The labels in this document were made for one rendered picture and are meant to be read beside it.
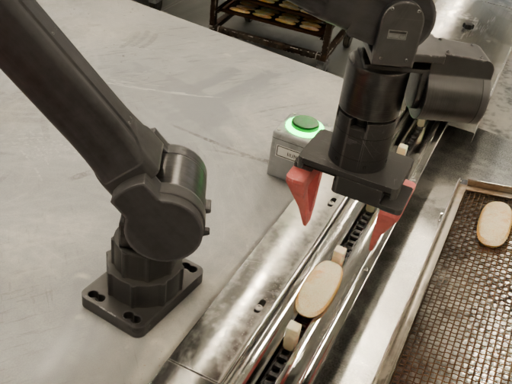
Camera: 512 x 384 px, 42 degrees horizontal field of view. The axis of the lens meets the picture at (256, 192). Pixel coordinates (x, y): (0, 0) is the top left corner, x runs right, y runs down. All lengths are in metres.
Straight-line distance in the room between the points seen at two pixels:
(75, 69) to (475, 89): 0.35
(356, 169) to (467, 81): 0.13
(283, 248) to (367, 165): 0.19
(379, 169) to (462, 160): 0.49
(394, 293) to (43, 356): 0.41
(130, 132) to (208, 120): 0.47
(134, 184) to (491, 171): 0.66
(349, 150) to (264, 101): 0.56
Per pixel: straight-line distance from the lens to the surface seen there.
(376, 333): 0.77
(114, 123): 0.62
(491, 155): 1.17
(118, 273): 0.73
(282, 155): 0.95
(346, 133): 0.62
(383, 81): 0.59
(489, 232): 0.83
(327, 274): 0.76
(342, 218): 0.87
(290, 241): 0.79
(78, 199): 0.91
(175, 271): 0.73
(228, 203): 0.91
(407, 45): 0.57
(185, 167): 0.68
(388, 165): 0.66
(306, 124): 0.94
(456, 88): 0.62
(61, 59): 0.60
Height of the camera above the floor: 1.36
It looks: 36 degrees down
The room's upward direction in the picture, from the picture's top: 8 degrees clockwise
